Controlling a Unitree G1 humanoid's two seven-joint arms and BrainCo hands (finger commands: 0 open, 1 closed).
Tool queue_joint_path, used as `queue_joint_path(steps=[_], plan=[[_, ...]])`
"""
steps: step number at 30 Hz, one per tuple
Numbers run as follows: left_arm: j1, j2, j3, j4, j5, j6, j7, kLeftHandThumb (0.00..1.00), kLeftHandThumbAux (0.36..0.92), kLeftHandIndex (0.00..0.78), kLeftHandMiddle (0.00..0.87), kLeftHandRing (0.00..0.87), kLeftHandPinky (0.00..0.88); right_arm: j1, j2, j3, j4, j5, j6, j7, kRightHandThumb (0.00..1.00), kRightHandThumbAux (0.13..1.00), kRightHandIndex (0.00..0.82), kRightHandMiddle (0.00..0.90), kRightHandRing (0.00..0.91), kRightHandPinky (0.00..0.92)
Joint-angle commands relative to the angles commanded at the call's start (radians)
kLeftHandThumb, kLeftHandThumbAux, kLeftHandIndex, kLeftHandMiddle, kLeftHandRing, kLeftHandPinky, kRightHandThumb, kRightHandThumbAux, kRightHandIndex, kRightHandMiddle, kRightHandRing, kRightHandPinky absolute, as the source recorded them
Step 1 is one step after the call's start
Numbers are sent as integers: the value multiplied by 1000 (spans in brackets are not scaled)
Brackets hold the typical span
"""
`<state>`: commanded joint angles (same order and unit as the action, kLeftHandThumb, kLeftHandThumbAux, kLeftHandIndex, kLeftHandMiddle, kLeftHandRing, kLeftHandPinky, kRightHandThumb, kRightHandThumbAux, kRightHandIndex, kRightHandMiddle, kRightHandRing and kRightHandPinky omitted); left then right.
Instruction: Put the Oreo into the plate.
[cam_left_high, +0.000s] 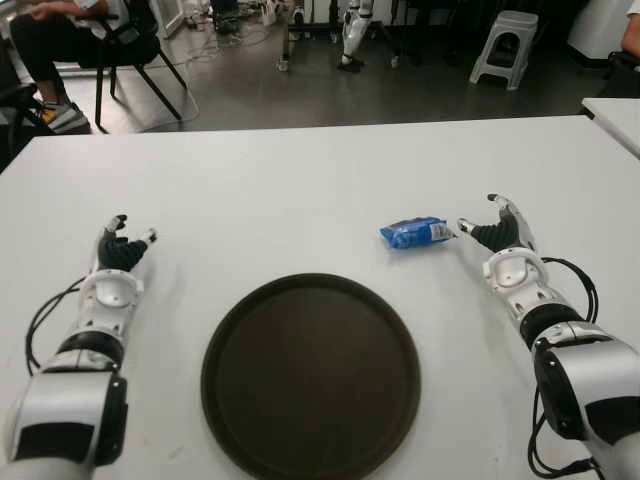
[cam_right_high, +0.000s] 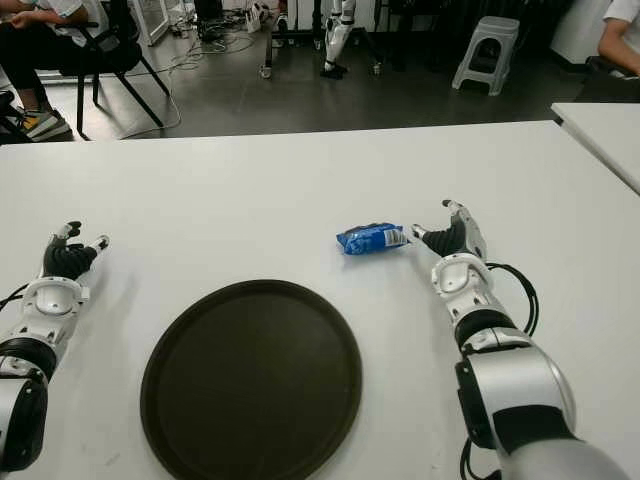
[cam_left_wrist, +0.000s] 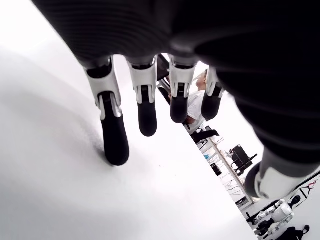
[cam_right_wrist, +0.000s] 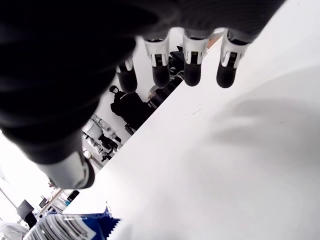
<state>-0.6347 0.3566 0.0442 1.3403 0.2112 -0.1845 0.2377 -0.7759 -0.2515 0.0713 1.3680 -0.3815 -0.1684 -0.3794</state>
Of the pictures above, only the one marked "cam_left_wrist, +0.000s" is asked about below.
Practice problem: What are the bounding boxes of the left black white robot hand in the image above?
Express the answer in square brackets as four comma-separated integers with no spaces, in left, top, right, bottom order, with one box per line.
[31,0,320,201]

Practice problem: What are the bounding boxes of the seated person black trousers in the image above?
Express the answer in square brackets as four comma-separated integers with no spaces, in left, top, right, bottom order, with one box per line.
[183,69,210,128]

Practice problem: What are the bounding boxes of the black metal chair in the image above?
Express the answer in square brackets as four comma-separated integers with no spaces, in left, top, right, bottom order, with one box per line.
[184,122,220,145]

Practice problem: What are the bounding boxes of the black office chair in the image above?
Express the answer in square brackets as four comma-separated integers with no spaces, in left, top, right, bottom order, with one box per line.
[229,144,258,176]

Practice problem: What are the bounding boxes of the small black box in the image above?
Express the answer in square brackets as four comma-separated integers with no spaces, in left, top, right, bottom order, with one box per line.
[211,163,222,177]

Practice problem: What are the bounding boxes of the white humanoid robot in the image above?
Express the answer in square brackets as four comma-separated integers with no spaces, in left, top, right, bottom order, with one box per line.
[246,198,302,237]

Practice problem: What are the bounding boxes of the black bulky object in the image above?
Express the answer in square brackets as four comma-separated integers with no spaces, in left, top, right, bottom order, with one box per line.
[279,224,311,240]

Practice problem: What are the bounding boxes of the black metal furniture frame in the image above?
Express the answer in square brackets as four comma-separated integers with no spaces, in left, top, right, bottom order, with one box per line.
[156,53,173,101]

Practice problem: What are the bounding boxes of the black wheeled gantry frame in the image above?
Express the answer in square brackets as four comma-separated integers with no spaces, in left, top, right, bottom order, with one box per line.
[262,174,320,213]

